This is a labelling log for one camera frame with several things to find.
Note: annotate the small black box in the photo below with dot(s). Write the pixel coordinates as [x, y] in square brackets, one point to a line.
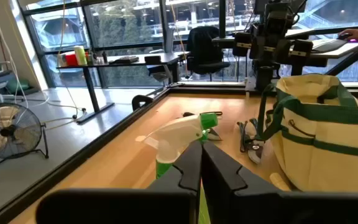
[152, 59]

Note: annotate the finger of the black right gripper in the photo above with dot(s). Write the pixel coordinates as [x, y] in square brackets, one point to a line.
[258, 47]
[282, 51]

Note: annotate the light grey desk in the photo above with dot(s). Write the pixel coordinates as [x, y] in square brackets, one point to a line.
[353, 46]

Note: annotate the black floor fan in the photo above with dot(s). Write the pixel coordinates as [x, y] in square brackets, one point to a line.
[9, 130]

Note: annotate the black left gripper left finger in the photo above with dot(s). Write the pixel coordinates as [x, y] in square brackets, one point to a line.
[188, 168]

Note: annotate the black computer mouse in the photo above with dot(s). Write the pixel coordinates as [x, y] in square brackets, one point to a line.
[343, 36]

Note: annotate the black desk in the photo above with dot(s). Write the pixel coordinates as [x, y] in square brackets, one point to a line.
[166, 57]

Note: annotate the black keyboard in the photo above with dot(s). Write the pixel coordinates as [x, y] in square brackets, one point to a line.
[329, 46]

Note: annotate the yellow-green cup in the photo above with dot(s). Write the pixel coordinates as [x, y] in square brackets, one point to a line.
[80, 56]

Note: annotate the red container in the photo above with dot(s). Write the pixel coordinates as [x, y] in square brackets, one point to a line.
[71, 59]

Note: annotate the black flat device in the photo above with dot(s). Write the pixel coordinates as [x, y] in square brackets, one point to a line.
[124, 59]

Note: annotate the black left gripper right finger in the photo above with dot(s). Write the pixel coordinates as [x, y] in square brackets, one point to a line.
[222, 174]

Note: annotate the black office chair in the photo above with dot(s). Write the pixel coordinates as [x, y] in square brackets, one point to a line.
[204, 53]

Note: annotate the cream green canvas garden bag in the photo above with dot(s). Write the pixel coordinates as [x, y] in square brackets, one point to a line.
[328, 149]

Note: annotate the green white spray bottle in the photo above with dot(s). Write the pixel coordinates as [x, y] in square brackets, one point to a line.
[179, 133]

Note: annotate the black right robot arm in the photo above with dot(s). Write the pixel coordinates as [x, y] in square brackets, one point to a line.
[278, 18]

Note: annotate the green grey lounge chair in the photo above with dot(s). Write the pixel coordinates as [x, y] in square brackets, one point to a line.
[17, 85]

